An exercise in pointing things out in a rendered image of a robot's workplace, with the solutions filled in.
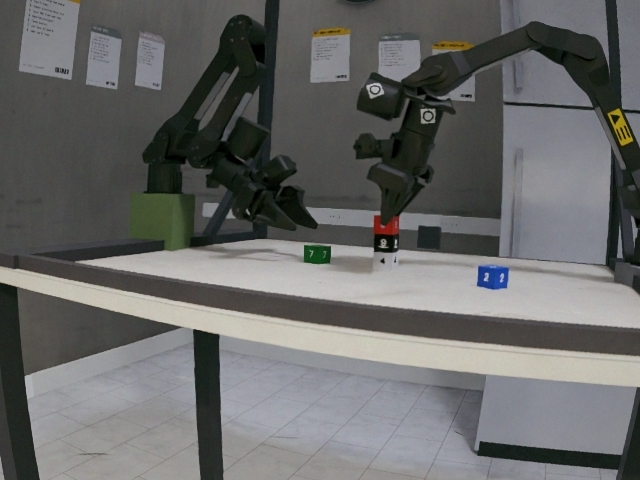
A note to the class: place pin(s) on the blue block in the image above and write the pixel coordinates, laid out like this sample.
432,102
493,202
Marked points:
493,277

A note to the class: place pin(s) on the red block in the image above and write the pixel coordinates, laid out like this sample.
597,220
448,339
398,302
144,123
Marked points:
391,228

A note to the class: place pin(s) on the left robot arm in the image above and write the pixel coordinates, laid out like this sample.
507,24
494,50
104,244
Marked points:
440,74

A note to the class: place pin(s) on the white block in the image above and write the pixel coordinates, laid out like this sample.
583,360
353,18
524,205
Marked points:
385,261

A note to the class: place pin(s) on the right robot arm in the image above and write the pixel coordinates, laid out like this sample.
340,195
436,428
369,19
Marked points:
246,138

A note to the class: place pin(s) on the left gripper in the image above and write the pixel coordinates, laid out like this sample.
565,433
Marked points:
410,153

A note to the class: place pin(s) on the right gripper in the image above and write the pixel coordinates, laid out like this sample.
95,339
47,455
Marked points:
266,207

